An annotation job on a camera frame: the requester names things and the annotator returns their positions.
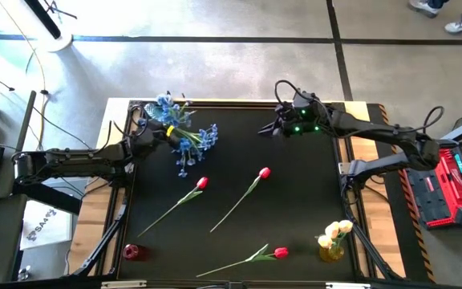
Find yellow glass vase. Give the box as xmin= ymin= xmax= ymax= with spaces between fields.
xmin=318 ymin=242 xmax=346 ymax=264

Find red glass vase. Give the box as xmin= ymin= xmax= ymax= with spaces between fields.
xmin=121 ymin=244 xmax=150 ymax=263

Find red artificial tulip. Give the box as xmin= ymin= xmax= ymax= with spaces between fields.
xmin=136 ymin=177 xmax=210 ymax=238
xmin=209 ymin=167 xmax=272 ymax=234
xmin=196 ymin=243 xmax=290 ymax=279

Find red black tool box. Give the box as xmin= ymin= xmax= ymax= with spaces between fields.
xmin=405 ymin=140 xmax=462 ymax=230

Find grey desk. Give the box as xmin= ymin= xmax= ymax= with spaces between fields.
xmin=0 ymin=90 xmax=38 ymax=201
xmin=0 ymin=194 xmax=27 ymax=285

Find white frame bracket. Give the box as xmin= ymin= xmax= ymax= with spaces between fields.
xmin=101 ymin=280 xmax=148 ymax=289
xmin=326 ymin=282 xmax=371 ymax=289

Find yellow floor cable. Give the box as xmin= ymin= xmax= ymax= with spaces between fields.
xmin=0 ymin=0 xmax=51 ymax=174

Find black yellow-striped floor strip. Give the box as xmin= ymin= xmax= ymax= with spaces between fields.
xmin=366 ymin=103 xmax=436 ymax=284

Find person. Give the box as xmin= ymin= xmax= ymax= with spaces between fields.
xmin=408 ymin=0 xmax=462 ymax=35

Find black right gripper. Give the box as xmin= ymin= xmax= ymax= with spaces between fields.
xmin=257 ymin=104 xmax=298 ymax=138

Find black pole white base stand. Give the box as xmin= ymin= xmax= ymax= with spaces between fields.
xmin=22 ymin=0 xmax=75 ymax=53

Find black base beam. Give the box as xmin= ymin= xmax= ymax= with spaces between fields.
xmin=12 ymin=182 xmax=83 ymax=216

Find black diagonal frame strut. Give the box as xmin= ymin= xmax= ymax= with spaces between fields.
xmin=342 ymin=206 xmax=403 ymax=281
xmin=72 ymin=202 xmax=130 ymax=278

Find white paper sheet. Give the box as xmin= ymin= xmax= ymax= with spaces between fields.
xmin=19 ymin=199 xmax=74 ymax=251

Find black aluminium table frame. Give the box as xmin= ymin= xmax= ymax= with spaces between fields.
xmin=94 ymin=99 xmax=407 ymax=282

